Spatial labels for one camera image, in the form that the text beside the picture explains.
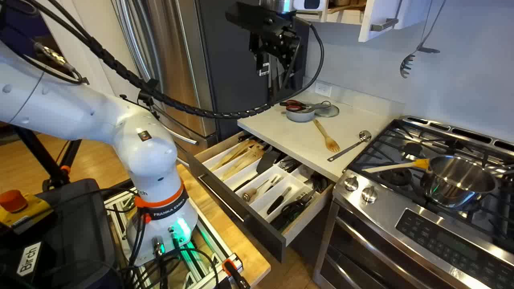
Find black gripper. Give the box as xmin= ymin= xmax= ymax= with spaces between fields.
xmin=248 ymin=21 xmax=301 ymax=90

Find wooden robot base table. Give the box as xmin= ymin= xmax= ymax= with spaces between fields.
xmin=102 ymin=162 xmax=273 ymax=289

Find white cupboard with shelf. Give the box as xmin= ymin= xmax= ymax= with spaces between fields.
xmin=290 ymin=0 xmax=371 ymax=27

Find white cupboard door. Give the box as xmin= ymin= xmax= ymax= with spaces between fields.
xmin=356 ymin=0 xmax=430 ymax=44

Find red measuring cups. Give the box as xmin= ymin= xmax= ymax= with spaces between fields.
xmin=279 ymin=98 xmax=306 ymax=114

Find grey bowl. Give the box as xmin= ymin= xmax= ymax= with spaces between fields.
xmin=284 ymin=103 xmax=318 ymax=124

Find glass lid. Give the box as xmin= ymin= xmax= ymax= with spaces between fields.
xmin=311 ymin=100 xmax=342 ymax=121

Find black nylon spatula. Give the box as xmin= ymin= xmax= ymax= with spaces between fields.
xmin=232 ymin=149 xmax=284 ymax=194

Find wooden spoon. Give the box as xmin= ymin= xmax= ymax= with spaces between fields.
xmin=311 ymin=117 xmax=342 ymax=154

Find wooden spatula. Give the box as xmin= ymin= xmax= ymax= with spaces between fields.
xmin=220 ymin=145 xmax=266 ymax=182
xmin=215 ymin=140 xmax=253 ymax=169

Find stainless steel refrigerator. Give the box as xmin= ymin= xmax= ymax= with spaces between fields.
xmin=109 ymin=0 xmax=310 ymax=149

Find white cutlery tray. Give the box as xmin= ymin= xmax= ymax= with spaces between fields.
xmin=202 ymin=140 xmax=324 ymax=225

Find black ladle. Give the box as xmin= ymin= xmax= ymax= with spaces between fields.
xmin=308 ymin=174 xmax=332 ymax=196

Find hanging spaghetti spoon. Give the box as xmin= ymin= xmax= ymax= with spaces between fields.
xmin=398 ymin=0 xmax=449 ymax=80

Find wooden drawer with grey front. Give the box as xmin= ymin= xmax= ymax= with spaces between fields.
xmin=187 ymin=130 xmax=337 ymax=263

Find stainless steel gas stove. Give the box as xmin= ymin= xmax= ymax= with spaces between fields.
xmin=311 ymin=116 xmax=514 ymax=289

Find stainless steel pot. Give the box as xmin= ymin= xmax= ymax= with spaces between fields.
xmin=424 ymin=154 xmax=497 ymax=210

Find black tripod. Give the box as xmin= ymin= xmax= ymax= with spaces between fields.
xmin=14 ymin=125 xmax=85 ymax=193

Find black controller box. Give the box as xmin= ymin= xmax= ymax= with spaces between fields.
xmin=0 ymin=178 xmax=122 ymax=289

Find red emergency stop button box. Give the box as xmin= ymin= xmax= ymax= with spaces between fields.
xmin=0 ymin=188 xmax=53 ymax=230

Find white wall outlet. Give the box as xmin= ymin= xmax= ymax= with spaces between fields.
xmin=313 ymin=82 xmax=334 ymax=98

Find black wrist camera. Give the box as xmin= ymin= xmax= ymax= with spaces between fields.
xmin=223 ymin=2 xmax=285 ymax=34

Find black corrugated cable conduit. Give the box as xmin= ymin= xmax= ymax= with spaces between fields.
xmin=19 ymin=0 xmax=326 ymax=121

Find metal scoop with long handle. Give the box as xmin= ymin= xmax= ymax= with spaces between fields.
xmin=326 ymin=129 xmax=372 ymax=164

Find metal peeler with wooden handle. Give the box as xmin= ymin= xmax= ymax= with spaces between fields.
xmin=240 ymin=174 xmax=282 ymax=204

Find long black-handled knife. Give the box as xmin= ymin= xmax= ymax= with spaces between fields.
xmin=265 ymin=185 xmax=293 ymax=217

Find black-handled scissors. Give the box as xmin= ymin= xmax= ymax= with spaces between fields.
xmin=269 ymin=191 xmax=316 ymax=233

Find yellow-handled utensil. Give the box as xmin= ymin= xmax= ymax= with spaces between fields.
xmin=359 ymin=156 xmax=433 ymax=177

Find black cables at robot base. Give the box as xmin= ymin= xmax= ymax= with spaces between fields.
xmin=118 ymin=207 xmax=253 ymax=289

